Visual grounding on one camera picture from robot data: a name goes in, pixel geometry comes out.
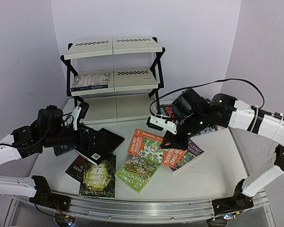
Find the orange 78-Storey Treehouse book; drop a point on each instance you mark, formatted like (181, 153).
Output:
(148, 146)

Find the dark blue Nineteen Eighty-Four book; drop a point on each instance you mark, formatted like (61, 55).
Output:
(59, 150)

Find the green 65-Storey Treehouse book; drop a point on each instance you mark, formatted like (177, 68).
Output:
(137, 172)

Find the black Moon and Sixpence book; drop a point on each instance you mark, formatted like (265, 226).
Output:
(102, 150)

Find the floral Little Women book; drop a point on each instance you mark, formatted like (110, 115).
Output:
(90, 82)

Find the patterned fabric placemat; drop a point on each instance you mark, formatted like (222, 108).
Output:
(167, 110)

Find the beige three-tier shelf rack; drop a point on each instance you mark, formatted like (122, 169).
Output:
(130, 90)

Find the green Alice in Wonderland book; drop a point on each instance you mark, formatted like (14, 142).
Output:
(98, 181)

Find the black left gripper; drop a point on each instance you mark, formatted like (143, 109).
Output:
(82, 144)

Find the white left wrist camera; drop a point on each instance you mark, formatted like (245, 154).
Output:
(79, 113)

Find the purple 117-Storey Treehouse book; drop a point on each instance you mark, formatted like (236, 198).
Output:
(192, 154)

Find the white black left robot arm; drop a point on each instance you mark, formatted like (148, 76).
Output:
(47, 131)

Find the dark red black book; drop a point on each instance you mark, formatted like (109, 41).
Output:
(76, 169)

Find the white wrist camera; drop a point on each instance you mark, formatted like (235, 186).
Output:
(160, 123)
(79, 113)

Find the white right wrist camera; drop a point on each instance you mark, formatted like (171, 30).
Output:
(160, 123)

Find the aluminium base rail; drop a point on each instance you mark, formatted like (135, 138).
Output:
(23, 213)

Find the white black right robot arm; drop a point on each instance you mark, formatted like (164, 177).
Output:
(229, 112)

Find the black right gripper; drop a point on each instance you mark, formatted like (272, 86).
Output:
(182, 130)

